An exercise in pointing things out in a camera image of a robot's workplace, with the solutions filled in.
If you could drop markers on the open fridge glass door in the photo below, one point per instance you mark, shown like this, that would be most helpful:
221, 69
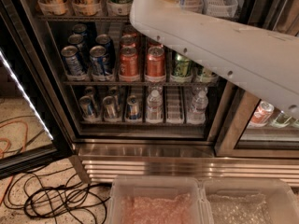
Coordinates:
29, 104

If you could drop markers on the stainless steel fridge body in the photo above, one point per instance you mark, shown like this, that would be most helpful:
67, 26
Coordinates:
102, 150

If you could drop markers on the green can front left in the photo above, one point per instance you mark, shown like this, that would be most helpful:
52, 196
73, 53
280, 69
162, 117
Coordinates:
181, 71

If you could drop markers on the blue can middle left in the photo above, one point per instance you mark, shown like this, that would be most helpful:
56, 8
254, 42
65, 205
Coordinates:
79, 42

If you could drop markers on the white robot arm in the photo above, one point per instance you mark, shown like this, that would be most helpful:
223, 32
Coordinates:
260, 61

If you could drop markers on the blue can back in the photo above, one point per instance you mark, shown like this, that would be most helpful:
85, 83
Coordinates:
83, 29

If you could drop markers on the blue can front left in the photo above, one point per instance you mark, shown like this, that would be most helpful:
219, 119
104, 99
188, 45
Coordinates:
75, 67

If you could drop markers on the closed fridge right door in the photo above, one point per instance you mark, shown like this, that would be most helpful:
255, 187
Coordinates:
237, 138

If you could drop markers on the water bottle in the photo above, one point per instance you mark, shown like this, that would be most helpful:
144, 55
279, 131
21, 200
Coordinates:
196, 113
154, 112

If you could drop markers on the water bottle left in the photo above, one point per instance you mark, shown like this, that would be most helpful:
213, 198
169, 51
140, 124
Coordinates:
154, 112

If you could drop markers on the orange can behind glass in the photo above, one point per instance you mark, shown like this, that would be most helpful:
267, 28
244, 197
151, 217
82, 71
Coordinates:
261, 114

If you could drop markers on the clear bin with bubble wrap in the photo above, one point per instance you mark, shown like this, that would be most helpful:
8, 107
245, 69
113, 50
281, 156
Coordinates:
248, 201

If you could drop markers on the orange can front right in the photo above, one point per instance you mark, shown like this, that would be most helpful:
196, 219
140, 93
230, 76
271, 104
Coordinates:
155, 65

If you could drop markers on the clear bin with pink wrap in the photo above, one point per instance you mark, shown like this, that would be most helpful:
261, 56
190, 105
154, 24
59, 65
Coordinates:
154, 200

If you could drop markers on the green can behind glass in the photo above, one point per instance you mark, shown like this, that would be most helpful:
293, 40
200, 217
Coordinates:
280, 120

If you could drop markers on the orange can back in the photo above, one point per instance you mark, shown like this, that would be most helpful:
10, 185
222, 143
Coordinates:
129, 30

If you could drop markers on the orange can front left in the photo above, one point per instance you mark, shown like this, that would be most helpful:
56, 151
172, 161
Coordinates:
129, 67

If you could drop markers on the orange can middle right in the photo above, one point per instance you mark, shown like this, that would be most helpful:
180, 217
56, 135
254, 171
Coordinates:
153, 43

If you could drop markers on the empty white shelf tray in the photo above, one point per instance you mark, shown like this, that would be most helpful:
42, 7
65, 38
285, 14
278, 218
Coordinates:
220, 8

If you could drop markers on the water bottle right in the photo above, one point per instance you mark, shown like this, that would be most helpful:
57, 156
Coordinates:
196, 113

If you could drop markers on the orange can middle left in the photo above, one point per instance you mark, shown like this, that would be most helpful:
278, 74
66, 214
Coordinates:
128, 41

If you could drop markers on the slim can bottom left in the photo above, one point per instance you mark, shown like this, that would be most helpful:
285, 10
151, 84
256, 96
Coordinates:
89, 112

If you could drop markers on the green can front right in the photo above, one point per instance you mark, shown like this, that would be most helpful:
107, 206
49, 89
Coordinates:
204, 75

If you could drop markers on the slim can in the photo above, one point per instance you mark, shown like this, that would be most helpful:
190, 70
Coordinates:
89, 112
133, 108
112, 112

